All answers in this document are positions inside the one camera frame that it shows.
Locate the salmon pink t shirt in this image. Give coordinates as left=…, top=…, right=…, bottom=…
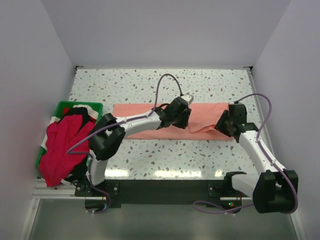
left=112, top=103, right=232, bottom=142

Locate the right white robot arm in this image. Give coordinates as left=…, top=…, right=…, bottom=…
left=215, top=102, right=299, bottom=214

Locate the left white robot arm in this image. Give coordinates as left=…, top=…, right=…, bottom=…
left=85, top=94, right=194, bottom=196

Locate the black garment in basket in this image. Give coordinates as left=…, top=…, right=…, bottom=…
left=58, top=107, right=96, bottom=184

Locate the green plastic basket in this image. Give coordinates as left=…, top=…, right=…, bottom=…
left=35, top=100, right=104, bottom=169

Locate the red t shirt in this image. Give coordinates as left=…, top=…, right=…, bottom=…
left=38, top=114, right=101, bottom=187

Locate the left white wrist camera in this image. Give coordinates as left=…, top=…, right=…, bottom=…
left=181, top=94, right=194, bottom=105

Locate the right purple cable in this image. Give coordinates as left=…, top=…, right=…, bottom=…
left=193, top=93, right=300, bottom=215

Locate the purple cable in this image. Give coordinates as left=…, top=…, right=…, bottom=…
left=66, top=73, right=183, bottom=214
left=193, top=93, right=300, bottom=215

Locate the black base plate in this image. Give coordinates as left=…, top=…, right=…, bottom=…
left=74, top=179, right=246, bottom=211

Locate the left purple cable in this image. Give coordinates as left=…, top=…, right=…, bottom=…
left=66, top=73, right=183, bottom=214

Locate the aluminium frame rail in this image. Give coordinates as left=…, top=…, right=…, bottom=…
left=32, top=179, right=244, bottom=204

